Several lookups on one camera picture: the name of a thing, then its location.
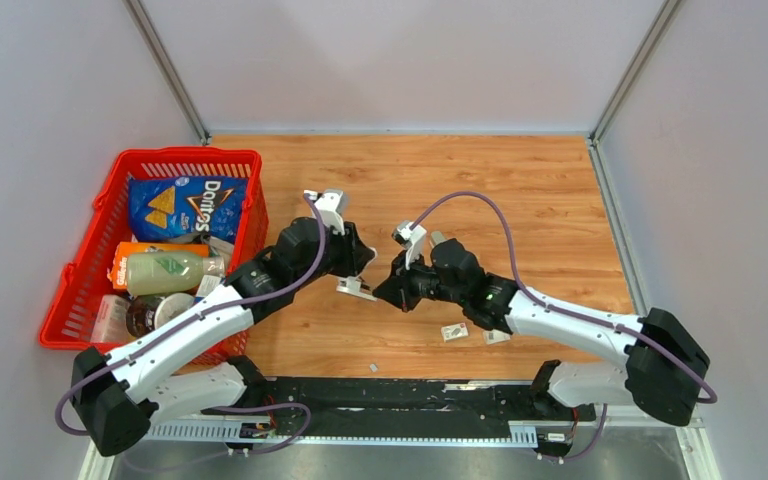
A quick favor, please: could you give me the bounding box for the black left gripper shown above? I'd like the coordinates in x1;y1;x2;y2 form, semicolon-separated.
293;217;374;290

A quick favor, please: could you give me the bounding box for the pale green lotion bottle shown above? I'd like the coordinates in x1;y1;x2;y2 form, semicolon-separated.
125;251;227;296

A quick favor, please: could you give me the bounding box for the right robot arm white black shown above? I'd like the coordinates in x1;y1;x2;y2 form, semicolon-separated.
373;239;715;426

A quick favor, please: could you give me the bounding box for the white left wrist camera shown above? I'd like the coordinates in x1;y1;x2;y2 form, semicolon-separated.
303;189;348;236

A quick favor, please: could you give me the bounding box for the orange Gillette package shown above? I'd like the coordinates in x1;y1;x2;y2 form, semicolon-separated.
108;242;222;296

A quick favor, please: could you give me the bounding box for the small blue white box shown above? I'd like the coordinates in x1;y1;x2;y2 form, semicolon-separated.
194;275;222;300

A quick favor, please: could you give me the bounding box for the small clear staple box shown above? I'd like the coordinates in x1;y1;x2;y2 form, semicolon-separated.
482;330;511;345

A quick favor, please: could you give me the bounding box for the clear pink plastic package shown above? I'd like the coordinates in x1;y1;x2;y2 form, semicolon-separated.
90;294;130;344

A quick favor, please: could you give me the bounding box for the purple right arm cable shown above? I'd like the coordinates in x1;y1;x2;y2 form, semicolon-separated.
410;191;719;462

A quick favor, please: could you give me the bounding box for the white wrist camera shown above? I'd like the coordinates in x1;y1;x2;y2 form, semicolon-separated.
392;220;427;270
303;189;348;236

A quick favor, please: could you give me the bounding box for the blue Doritos chip bag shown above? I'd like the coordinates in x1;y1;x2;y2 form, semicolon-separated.
127;176;248;243

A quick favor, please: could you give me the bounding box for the red plastic shopping basket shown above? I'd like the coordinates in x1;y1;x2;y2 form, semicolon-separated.
37;146;269;351

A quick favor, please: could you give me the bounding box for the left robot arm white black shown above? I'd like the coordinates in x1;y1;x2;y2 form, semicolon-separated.
55;217;377;456

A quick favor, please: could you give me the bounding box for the white staple box red label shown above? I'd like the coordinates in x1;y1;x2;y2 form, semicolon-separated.
441;323;469;342

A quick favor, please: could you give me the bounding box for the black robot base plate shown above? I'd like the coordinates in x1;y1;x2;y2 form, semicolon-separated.
234;377;598;439

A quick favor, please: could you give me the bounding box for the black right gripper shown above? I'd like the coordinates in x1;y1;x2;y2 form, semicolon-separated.
372;249;466;315

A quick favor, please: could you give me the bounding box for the dark jar with white lid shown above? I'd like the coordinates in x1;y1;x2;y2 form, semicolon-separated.
125;293;195;338

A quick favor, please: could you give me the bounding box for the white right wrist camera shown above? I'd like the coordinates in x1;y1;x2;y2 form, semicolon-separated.
392;220;427;270

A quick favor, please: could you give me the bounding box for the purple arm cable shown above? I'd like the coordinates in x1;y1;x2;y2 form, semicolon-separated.
53;192;329;456
410;191;719;462

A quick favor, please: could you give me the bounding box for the aluminium frame rail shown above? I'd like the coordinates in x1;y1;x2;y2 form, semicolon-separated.
77;372;723;480

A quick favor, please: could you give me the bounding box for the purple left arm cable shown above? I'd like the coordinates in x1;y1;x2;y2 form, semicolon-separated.
53;192;329;456

